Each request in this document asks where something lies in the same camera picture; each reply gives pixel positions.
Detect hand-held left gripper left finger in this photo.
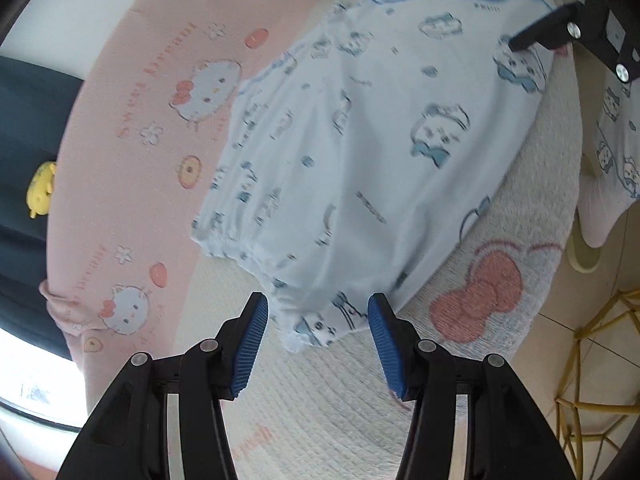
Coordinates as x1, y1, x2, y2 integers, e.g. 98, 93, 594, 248
59, 291, 271, 480

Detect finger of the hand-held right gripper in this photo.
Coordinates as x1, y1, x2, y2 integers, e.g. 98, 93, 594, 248
509, 1, 588, 52

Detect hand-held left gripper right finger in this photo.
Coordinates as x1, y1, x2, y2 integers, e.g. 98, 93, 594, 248
367, 292, 581, 480

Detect light blue cartoon pajama pants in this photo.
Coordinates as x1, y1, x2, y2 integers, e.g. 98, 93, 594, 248
190, 0, 556, 356

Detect person's leg in pajama pants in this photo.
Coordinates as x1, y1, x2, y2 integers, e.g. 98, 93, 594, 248
579, 72, 640, 249

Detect beige slipper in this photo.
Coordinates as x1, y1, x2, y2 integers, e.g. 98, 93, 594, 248
565, 195, 618, 273

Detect bright window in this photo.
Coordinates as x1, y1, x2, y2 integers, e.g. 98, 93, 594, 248
0, 305, 86, 431

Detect yellow plush toy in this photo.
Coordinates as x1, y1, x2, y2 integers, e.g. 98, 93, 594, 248
26, 160, 57, 219

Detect pink cream cat printed blanket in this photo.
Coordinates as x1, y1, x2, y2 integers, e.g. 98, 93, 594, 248
39, 0, 583, 480

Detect dark blue curtain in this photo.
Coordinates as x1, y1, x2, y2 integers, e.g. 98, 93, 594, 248
0, 55, 86, 361

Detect metal wire stand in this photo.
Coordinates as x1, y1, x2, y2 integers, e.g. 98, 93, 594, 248
555, 287, 640, 461

